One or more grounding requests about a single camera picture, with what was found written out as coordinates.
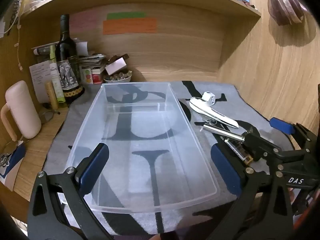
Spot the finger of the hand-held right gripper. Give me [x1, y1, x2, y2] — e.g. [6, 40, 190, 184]
[270, 117, 320, 153]
[244, 127, 283, 162]

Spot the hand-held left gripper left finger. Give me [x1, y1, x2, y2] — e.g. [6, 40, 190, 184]
[27, 143, 114, 240]

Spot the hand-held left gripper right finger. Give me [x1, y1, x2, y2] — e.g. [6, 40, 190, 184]
[206, 144, 300, 240]

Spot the black and gold battery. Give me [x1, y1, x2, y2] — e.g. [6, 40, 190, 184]
[224, 139, 253, 165]

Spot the silver metal tool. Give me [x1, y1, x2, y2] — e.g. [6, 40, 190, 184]
[203, 123, 247, 143]

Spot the clear plastic bin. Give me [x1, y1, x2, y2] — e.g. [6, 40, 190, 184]
[65, 81, 218, 214]

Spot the white handled kitchen tool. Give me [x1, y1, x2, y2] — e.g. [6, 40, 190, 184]
[189, 97, 239, 129]

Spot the white charger cube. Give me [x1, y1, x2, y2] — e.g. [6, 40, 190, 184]
[201, 91, 216, 107]

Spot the grey printed mat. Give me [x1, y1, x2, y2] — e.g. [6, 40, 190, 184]
[42, 80, 295, 237]

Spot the blue notebook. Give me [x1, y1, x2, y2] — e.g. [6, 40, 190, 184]
[0, 144, 27, 178]

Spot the yellow cylinder stick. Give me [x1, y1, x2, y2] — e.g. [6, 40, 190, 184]
[45, 82, 59, 110]

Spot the red and white carton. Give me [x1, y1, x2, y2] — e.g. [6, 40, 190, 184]
[81, 66, 104, 85]

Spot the white bowl of stones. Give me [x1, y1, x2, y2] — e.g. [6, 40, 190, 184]
[103, 71, 132, 83]

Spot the green and white tube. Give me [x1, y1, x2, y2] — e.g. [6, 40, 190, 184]
[49, 45, 66, 108]

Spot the small white box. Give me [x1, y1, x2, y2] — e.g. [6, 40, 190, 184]
[104, 57, 127, 75]

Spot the white paper sheet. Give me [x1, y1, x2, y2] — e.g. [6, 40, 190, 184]
[29, 60, 52, 103]

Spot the stack of booklets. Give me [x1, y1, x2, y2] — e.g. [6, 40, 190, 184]
[77, 54, 107, 68]

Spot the dark wine bottle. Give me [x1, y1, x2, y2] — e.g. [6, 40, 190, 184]
[54, 14, 85, 103]

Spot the brown hanging bag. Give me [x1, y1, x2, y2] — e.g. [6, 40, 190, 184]
[266, 0, 309, 26]

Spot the white marker pen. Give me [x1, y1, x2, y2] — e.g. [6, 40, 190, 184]
[33, 45, 57, 55]

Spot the orange paper note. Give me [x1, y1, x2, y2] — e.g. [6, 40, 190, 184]
[102, 18, 157, 35]

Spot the pink paper note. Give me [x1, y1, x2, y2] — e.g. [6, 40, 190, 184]
[69, 9, 103, 32]

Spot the green paper note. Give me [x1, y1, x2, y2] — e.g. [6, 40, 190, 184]
[106, 12, 147, 20]

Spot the pink mug with handle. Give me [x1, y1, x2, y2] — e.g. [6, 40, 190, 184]
[0, 80, 42, 140]

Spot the white hanging cord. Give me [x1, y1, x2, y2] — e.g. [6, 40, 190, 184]
[14, 0, 25, 70]

